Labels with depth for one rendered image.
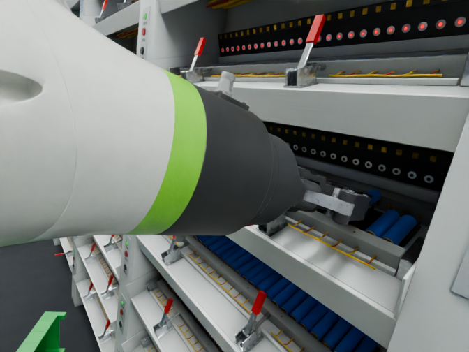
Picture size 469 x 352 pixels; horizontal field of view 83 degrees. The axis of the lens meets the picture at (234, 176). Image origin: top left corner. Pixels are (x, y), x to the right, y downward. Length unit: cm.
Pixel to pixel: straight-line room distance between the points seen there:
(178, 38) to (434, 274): 68
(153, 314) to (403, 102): 74
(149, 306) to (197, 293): 29
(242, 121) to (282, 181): 5
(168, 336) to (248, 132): 67
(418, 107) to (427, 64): 8
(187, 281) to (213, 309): 9
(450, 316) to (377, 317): 6
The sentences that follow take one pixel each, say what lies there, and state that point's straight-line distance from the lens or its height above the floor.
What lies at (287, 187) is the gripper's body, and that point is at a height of 105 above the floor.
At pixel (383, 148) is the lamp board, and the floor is 108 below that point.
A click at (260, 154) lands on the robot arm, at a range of 15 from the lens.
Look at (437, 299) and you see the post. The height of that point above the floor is 97.
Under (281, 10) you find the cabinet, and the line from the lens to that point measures 70.
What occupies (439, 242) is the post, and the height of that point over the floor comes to 102.
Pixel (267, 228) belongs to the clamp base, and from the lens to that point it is 38.
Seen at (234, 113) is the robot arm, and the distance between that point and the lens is 15.
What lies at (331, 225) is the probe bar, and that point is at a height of 98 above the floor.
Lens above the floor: 109
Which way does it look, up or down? 13 degrees down
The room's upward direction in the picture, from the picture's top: 9 degrees clockwise
